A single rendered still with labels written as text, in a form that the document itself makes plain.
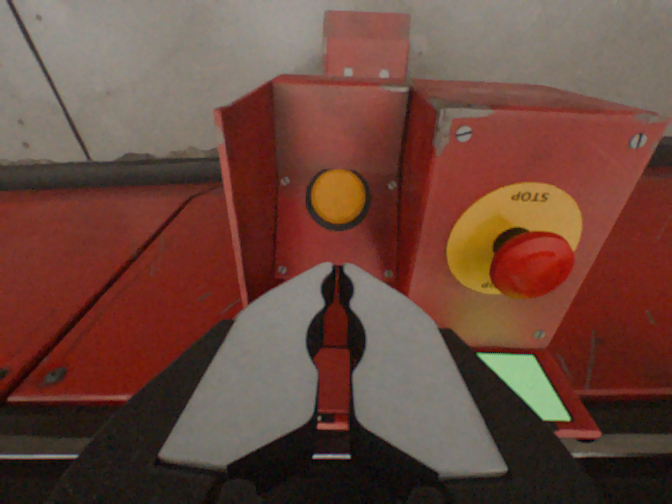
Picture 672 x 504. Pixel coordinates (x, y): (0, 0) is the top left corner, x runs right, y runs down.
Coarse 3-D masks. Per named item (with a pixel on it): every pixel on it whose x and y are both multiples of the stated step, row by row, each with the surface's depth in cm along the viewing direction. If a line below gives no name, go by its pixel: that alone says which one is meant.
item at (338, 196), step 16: (320, 176) 23; (336, 176) 23; (352, 176) 23; (320, 192) 23; (336, 192) 23; (352, 192) 23; (320, 208) 23; (336, 208) 23; (352, 208) 23; (336, 224) 24
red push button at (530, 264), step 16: (496, 240) 18; (512, 240) 16; (528, 240) 16; (544, 240) 16; (560, 240) 16; (496, 256) 17; (512, 256) 16; (528, 256) 16; (544, 256) 16; (560, 256) 16; (496, 272) 17; (512, 272) 16; (528, 272) 16; (544, 272) 16; (560, 272) 16; (496, 288) 17; (512, 288) 17; (528, 288) 17; (544, 288) 17
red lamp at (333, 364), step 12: (324, 348) 22; (336, 348) 22; (324, 360) 22; (336, 360) 22; (348, 360) 22; (324, 372) 21; (336, 372) 21; (348, 372) 21; (324, 384) 20; (336, 384) 20; (348, 384) 20; (324, 396) 19; (336, 396) 19; (348, 396) 19; (324, 408) 19; (336, 408) 19; (348, 408) 19
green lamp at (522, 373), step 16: (496, 368) 21; (512, 368) 22; (528, 368) 22; (512, 384) 21; (528, 384) 21; (544, 384) 21; (528, 400) 20; (544, 400) 20; (544, 416) 19; (560, 416) 19
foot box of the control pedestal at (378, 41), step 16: (336, 16) 76; (352, 16) 76; (368, 16) 76; (384, 16) 76; (400, 16) 76; (336, 32) 78; (352, 32) 78; (368, 32) 78; (384, 32) 78; (400, 32) 78; (336, 48) 70; (352, 48) 70; (368, 48) 70; (384, 48) 70; (400, 48) 70; (336, 64) 72; (352, 64) 72; (368, 64) 72; (384, 64) 72; (400, 64) 72
